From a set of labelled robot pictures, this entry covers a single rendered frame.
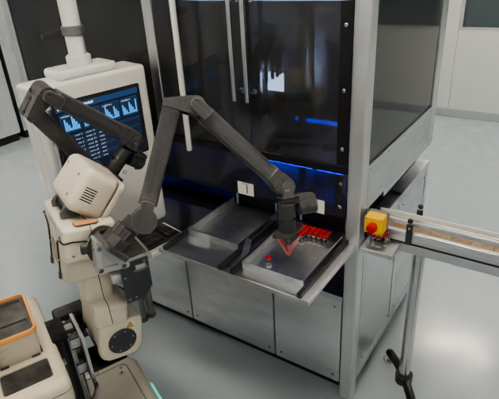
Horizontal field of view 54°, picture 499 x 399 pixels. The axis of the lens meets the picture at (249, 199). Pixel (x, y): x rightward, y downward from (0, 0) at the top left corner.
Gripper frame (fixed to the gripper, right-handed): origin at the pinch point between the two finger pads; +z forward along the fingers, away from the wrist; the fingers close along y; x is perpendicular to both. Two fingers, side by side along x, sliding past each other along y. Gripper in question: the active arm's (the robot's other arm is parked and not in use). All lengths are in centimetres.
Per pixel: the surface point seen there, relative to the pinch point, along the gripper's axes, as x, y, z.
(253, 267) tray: 15.8, 0.9, 12.1
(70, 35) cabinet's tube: 96, 4, -69
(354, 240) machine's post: -10.1, 35.5, 11.7
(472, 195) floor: -19, 284, 102
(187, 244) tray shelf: 51, 5, 14
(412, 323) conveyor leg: -33, 50, 56
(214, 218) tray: 53, 27, 14
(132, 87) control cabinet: 86, 22, -45
